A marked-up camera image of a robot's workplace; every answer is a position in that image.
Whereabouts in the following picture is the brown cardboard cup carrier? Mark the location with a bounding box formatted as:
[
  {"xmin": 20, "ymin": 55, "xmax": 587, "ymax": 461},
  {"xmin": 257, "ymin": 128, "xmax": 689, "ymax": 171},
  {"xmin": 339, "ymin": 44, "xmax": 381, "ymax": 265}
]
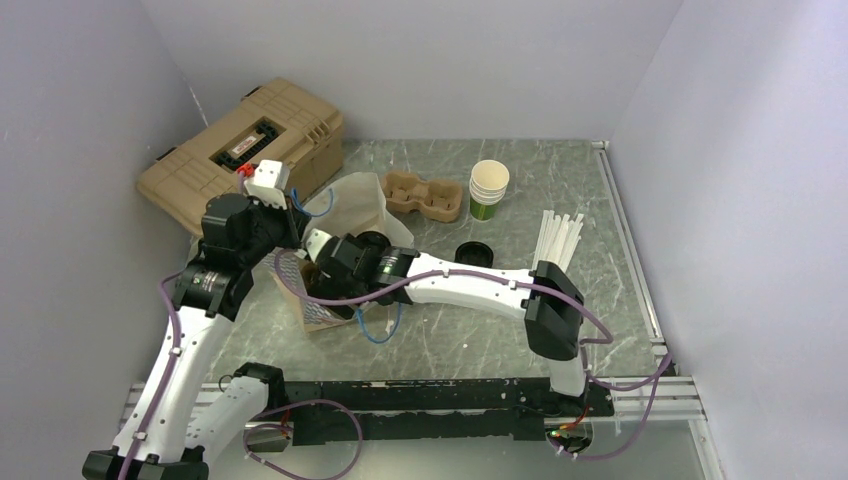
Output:
[{"xmin": 381, "ymin": 170, "xmax": 464, "ymax": 223}]

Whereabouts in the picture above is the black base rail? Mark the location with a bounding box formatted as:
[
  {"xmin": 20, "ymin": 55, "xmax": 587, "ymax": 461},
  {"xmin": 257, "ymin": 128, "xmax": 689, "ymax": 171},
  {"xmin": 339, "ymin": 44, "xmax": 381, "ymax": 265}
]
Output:
[{"xmin": 218, "ymin": 360, "xmax": 598, "ymax": 446}]

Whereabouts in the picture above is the stack of paper cups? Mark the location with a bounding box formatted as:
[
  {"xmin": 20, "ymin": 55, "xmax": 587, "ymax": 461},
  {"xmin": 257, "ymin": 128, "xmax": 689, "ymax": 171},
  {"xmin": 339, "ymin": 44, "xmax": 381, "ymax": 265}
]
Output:
[{"xmin": 469, "ymin": 159, "xmax": 510, "ymax": 221}]

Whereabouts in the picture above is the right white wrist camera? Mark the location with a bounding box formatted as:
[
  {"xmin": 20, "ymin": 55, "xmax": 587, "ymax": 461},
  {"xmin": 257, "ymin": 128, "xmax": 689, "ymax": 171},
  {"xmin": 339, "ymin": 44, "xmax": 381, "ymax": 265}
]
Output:
[{"xmin": 302, "ymin": 228, "xmax": 335, "ymax": 262}]

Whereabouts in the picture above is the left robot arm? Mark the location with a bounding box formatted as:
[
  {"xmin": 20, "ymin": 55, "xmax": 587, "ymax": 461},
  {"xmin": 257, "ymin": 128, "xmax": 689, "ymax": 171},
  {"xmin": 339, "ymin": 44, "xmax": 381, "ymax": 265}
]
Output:
[{"xmin": 82, "ymin": 192, "xmax": 308, "ymax": 479}]

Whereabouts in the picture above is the stack of black lids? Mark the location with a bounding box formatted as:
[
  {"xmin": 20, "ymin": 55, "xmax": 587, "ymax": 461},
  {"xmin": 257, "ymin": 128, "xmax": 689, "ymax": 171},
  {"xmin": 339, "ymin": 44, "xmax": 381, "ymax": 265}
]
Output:
[{"xmin": 454, "ymin": 241, "xmax": 494, "ymax": 268}]

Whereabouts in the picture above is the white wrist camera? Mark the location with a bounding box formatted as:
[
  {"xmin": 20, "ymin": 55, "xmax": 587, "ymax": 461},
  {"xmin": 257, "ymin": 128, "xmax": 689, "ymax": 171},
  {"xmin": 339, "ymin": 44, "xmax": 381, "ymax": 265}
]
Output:
[
  {"xmin": 236, "ymin": 159, "xmax": 291, "ymax": 210},
  {"xmin": 302, "ymin": 228, "xmax": 335, "ymax": 262}
]

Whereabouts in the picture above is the blue checkered paper bag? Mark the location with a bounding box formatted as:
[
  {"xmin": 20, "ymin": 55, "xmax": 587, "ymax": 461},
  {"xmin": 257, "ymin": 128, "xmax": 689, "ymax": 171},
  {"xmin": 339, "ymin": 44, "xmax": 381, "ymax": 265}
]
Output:
[{"xmin": 263, "ymin": 172, "xmax": 414, "ymax": 333}]

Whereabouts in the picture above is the bundle of white straws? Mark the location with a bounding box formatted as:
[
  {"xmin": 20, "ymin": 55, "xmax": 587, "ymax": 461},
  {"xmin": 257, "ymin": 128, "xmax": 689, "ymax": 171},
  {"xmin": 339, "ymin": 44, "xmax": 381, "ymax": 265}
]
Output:
[{"xmin": 531, "ymin": 210, "xmax": 585, "ymax": 273}]

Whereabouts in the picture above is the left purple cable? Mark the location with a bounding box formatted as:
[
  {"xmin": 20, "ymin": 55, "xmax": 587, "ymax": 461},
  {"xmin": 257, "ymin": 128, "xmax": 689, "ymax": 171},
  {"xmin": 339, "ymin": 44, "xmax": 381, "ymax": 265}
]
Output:
[{"xmin": 115, "ymin": 168, "xmax": 364, "ymax": 480}]

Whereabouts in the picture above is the tan plastic toolbox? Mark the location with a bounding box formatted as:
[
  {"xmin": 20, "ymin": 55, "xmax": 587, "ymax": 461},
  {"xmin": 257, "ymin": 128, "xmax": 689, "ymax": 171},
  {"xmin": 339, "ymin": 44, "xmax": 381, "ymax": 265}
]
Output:
[{"xmin": 137, "ymin": 78, "xmax": 344, "ymax": 237}]

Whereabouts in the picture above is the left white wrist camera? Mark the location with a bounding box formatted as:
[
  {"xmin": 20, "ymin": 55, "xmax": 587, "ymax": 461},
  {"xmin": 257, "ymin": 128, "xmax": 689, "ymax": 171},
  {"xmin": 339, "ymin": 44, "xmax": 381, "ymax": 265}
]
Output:
[{"xmin": 236, "ymin": 159, "xmax": 291, "ymax": 210}]

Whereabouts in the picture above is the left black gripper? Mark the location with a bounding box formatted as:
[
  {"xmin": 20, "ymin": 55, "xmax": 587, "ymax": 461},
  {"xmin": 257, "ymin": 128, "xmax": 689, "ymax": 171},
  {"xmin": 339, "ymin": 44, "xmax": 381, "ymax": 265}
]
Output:
[{"xmin": 238, "ymin": 190, "xmax": 310, "ymax": 267}]

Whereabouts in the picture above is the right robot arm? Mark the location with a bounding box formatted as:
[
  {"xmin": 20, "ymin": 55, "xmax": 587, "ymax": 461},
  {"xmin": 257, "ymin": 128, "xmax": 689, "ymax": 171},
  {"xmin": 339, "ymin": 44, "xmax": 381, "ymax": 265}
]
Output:
[{"xmin": 303, "ymin": 229, "xmax": 590, "ymax": 415}]

